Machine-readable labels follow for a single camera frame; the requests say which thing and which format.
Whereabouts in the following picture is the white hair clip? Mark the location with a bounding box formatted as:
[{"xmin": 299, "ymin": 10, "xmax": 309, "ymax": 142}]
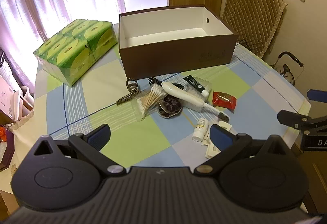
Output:
[{"xmin": 201, "ymin": 123, "xmax": 232, "ymax": 159}]

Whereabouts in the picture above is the chair with quilted cover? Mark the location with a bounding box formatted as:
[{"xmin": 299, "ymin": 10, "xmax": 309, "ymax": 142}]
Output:
[{"xmin": 221, "ymin": 0, "xmax": 288, "ymax": 59}]

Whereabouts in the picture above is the white furniture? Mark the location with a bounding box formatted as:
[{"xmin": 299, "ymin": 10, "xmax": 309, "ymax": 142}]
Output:
[{"xmin": 0, "ymin": 53, "xmax": 35, "ymax": 123}]

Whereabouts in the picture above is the small white bottle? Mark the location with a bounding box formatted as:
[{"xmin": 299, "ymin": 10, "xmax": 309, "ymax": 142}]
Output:
[{"xmin": 192, "ymin": 118, "xmax": 208, "ymax": 141}]

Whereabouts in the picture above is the white electric toothbrush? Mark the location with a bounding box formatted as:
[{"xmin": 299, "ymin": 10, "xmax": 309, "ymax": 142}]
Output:
[{"xmin": 161, "ymin": 82, "xmax": 230, "ymax": 122}]

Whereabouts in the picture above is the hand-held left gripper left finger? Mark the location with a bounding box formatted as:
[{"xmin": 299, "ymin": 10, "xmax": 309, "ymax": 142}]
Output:
[{"xmin": 33, "ymin": 124, "xmax": 127, "ymax": 177}]

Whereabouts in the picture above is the black tube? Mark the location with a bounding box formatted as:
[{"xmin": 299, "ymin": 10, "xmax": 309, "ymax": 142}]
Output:
[{"xmin": 186, "ymin": 75, "xmax": 209, "ymax": 97}]

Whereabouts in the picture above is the brown cardboard box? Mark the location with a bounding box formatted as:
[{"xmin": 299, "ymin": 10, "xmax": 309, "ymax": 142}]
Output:
[{"xmin": 119, "ymin": 4, "xmax": 239, "ymax": 80}]

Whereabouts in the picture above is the dark purple scrunchie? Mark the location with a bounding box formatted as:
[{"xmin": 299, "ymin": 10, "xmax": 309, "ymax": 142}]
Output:
[{"xmin": 156, "ymin": 96, "xmax": 184, "ymax": 118}]

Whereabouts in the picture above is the bag of cotton swabs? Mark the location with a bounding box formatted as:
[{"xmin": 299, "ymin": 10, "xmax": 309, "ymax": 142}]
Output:
[{"xmin": 130, "ymin": 85, "xmax": 164, "ymax": 121}]

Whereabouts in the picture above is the red snack packet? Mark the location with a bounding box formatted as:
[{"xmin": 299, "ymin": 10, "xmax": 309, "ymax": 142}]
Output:
[{"xmin": 213, "ymin": 91, "xmax": 237, "ymax": 113}]

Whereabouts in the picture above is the steel kettle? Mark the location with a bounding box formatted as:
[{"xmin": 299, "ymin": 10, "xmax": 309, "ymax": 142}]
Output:
[{"xmin": 272, "ymin": 51, "xmax": 304, "ymax": 86}]

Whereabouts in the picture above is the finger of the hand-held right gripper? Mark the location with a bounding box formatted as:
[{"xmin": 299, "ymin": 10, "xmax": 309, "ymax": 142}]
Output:
[
  {"xmin": 307, "ymin": 89, "xmax": 327, "ymax": 102},
  {"xmin": 277, "ymin": 110, "xmax": 327, "ymax": 135}
]

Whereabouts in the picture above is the black cable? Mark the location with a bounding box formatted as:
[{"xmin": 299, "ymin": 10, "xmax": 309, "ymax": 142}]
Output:
[{"xmin": 148, "ymin": 77, "xmax": 185, "ymax": 91}]

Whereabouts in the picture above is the leopard print strap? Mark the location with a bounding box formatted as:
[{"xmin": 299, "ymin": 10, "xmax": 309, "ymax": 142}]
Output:
[{"xmin": 116, "ymin": 78, "xmax": 143, "ymax": 106}]

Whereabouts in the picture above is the green tissue pack bundle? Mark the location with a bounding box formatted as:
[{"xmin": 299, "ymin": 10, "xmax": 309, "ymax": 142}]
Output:
[{"xmin": 33, "ymin": 19, "xmax": 118, "ymax": 86}]

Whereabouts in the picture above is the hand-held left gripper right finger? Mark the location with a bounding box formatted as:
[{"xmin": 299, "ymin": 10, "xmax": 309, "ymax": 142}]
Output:
[{"xmin": 194, "ymin": 124, "xmax": 292, "ymax": 176}]

